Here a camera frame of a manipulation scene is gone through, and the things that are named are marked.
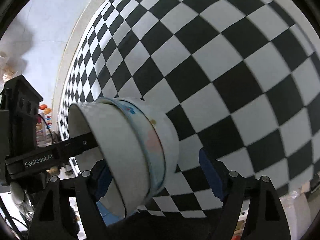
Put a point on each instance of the white bowl rear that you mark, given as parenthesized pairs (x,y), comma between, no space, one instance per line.
(164,128)

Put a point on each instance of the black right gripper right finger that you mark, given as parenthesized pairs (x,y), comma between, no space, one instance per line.
(266,218)

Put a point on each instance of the white bowl front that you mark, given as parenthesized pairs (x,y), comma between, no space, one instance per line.
(119,146)

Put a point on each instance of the white bowl blue rim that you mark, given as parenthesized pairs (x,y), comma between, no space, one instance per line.
(147,137)

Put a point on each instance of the black white checkered tablecloth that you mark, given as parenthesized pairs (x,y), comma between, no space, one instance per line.
(236,77)

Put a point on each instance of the colourful wall sticker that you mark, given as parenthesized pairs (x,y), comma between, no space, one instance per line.
(44,135)

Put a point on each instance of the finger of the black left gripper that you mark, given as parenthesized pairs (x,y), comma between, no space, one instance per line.
(77,145)

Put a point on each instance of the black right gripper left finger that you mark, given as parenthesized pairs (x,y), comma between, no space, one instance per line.
(53,217)

